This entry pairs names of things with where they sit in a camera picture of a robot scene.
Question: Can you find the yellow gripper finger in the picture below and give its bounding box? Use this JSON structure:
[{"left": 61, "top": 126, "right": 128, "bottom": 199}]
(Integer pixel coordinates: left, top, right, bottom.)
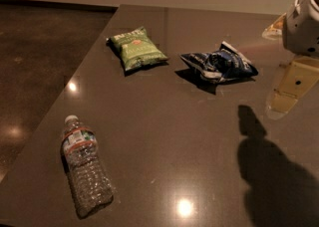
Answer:
[
  {"left": 262, "top": 14, "right": 286, "bottom": 40},
  {"left": 266, "top": 56, "right": 319, "bottom": 119}
]

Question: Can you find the blue chip bag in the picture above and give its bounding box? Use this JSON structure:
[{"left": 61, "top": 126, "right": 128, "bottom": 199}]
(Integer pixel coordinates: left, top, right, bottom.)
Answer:
[{"left": 180, "top": 41, "right": 258, "bottom": 84}]

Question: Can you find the clear plastic water bottle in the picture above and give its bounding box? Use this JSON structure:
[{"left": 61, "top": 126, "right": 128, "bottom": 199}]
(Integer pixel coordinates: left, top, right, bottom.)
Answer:
[{"left": 61, "top": 115, "right": 114, "bottom": 218}]

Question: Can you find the green chip bag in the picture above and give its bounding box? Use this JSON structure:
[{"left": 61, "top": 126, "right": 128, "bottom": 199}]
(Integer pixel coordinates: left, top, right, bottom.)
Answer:
[{"left": 107, "top": 27, "right": 168, "bottom": 72}]

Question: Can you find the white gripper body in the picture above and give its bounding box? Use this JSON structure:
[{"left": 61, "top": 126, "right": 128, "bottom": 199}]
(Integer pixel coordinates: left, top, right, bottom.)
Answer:
[{"left": 283, "top": 0, "right": 319, "bottom": 57}]

